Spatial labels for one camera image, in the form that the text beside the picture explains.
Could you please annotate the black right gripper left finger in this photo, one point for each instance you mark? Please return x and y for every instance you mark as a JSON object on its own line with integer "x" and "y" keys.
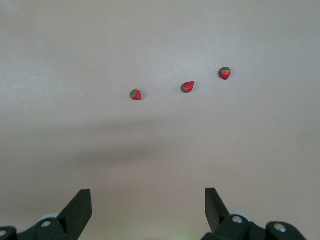
{"x": 75, "y": 215}

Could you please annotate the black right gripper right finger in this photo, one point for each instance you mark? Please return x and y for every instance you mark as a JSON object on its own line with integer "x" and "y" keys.
{"x": 217, "y": 215}

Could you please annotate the red strawberry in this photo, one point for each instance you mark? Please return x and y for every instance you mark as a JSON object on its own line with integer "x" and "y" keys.
{"x": 136, "y": 96}
{"x": 188, "y": 87}
{"x": 225, "y": 74}

